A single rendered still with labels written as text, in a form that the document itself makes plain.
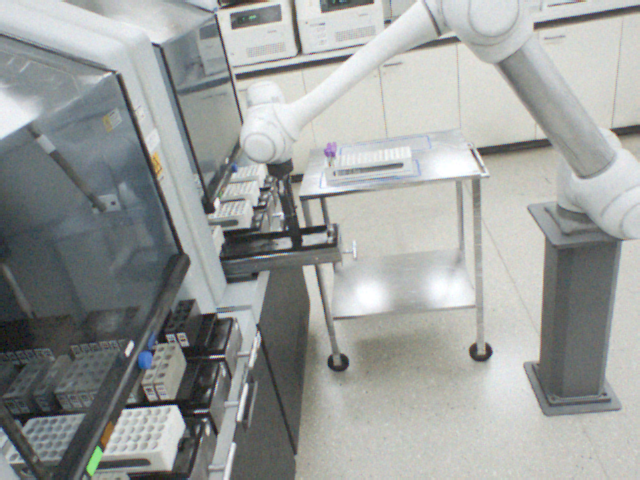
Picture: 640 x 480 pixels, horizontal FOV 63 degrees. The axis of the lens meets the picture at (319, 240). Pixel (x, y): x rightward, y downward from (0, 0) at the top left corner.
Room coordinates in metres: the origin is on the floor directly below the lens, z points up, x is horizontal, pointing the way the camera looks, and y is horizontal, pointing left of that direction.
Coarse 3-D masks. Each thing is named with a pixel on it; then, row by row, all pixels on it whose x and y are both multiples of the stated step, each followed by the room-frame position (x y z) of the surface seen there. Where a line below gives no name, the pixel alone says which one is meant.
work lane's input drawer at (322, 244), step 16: (336, 224) 1.38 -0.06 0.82; (240, 240) 1.42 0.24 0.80; (256, 240) 1.40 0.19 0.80; (272, 240) 1.38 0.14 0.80; (288, 240) 1.36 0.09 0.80; (304, 240) 1.34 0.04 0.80; (320, 240) 1.32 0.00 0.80; (336, 240) 1.29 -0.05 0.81; (224, 256) 1.32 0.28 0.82; (240, 256) 1.31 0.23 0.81; (256, 256) 1.30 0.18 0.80; (272, 256) 1.29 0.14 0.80; (288, 256) 1.28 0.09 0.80; (304, 256) 1.28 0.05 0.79; (320, 256) 1.27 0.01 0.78; (336, 256) 1.26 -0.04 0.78; (224, 272) 1.31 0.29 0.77; (240, 272) 1.30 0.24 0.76
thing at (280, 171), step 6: (282, 162) 1.36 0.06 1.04; (288, 162) 1.37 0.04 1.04; (270, 168) 1.36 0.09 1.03; (276, 168) 1.36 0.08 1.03; (282, 168) 1.36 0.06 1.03; (288, 168) 1.36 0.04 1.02; (270, 174) 1.37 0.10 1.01; (276, 174) 1.36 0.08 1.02; (282, 174) 1.35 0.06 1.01; (282, 180) 1.35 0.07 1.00
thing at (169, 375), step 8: (168, 344) 0.88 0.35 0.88; (176, 344) 0.87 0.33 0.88; (168, 352) 0.85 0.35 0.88; (176, 352) 0.86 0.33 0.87; (168, 360) 0.83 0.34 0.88; (176, 360) 0.84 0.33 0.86; (184, 360) 0.88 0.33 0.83; (160, 368) 0.81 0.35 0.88; (168, 368) 0.81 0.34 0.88; (176, 368) 0.83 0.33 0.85; (184, 368) 0.86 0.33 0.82; (160, 376) 0.79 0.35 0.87; (168, 376) 0.79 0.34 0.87; (176, 376) 0.82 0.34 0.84; (160, 384) 0.77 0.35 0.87; (168, 384) 0.78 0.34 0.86; (176, 384) 0.81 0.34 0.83; (160, 392) 0.77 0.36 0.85; (168, 392) 0.77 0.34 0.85; (176, 392) 0.80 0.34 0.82
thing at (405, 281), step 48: (384, 144) 1.94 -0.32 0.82; (432, 144) 1.84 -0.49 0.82; (336, 192) 1.60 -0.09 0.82; (480, 240) 1.52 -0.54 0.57; (336, 288) 1.82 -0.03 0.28; (384, 288) 1.76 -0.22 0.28; (432, 288) 1.69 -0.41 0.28; (480, 288) 1.52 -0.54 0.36; (336, 336) 1.64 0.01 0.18; (480, 336) 1.53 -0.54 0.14
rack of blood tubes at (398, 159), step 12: (348, 156) 1.73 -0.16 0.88; (360, 156) 1.71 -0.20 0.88; (372, 156) 1.70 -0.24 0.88; (384, 156) 1.67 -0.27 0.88; (396, 156) 1.65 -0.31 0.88; (408, 156) 1.62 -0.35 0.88; (324, 168) 1.67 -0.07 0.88; (336, 168) 1.66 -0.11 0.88; (348, 168) 1.65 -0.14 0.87; (360, 168) 1.69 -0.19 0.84; (372, 168) 1.72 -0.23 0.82; (384, 168) 1.70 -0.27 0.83; (396, 168) 1.68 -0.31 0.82; (408, 168) 1.62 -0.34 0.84; (336, 180) 1.66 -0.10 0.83; (348, 180) 1.65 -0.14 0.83
